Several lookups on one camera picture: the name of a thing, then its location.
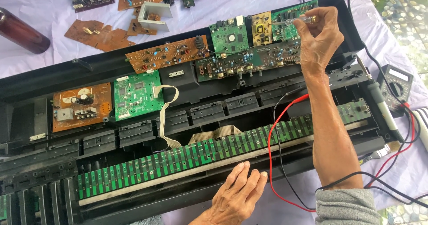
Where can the square green circuit board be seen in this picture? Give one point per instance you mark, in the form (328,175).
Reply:
(138,94)

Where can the long brown circuit board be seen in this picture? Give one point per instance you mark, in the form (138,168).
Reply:
(167,54)

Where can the black keyboard casing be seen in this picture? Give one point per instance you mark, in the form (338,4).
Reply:
(207,91)

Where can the green board with round chip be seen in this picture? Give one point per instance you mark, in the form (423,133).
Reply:
(230,38)

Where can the brown power supply board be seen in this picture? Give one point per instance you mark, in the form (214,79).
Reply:
(82,108)

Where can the small paintbrush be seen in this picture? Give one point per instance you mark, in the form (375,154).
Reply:
(381,153)

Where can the dark long board with jacks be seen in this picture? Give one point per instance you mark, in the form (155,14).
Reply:
(247,63)

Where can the black digital multimeter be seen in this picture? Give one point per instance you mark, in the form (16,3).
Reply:
(396,84)

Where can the broken brown bare board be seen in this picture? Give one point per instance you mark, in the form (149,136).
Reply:
(97,36)

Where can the white striped cloth roll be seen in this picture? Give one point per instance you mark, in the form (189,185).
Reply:
(422,128)

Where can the person's right hand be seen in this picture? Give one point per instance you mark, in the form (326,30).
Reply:
(322,41)

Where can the long green key contact board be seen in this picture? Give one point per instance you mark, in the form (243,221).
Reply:
(200,153)

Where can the green board with black heatsink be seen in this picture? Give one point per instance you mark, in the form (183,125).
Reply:
(284,31)

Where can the dark brown bottle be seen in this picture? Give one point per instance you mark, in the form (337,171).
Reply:
(21,31)

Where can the person's left hand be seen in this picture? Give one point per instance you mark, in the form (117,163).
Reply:
(234,198)

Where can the yellow transformer circuit board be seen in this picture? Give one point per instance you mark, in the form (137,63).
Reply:
(261,29)

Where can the small brown board piece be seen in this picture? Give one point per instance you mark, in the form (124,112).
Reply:
(142,28)

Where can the person's left fingers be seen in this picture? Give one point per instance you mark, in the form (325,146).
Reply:
(244,180)

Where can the light purple cloth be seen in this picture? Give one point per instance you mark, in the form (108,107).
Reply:
(43,61)

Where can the white metal bracket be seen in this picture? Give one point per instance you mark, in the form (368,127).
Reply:
(155,16)

